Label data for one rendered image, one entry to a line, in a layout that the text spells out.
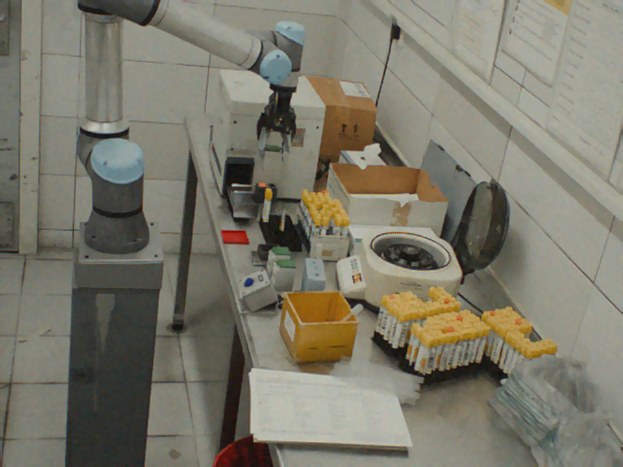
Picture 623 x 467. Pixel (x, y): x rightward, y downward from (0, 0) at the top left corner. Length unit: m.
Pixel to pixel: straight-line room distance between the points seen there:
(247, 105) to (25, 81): 1.47
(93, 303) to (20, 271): 1.85
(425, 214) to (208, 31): 0.83
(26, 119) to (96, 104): 1.74
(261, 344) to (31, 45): 2.11
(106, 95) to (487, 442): 1.13
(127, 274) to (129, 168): 0.25
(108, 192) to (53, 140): 1.91
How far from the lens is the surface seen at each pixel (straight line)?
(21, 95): 3.91
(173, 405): 3.31
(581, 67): 2.10
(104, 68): 2.19
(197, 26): 2.07
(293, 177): 2.73
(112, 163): 2.12
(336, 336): 1.99
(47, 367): 3.47
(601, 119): 2.02
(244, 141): 2.66
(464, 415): 1.96
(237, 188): 2.63
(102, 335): 2.28
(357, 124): 3.11
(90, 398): 2.38
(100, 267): 2.17
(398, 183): 2.76
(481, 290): 2.46
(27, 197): 4.08
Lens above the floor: 1.98
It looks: 25 degrees down
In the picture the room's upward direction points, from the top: 9 degrees clockwise
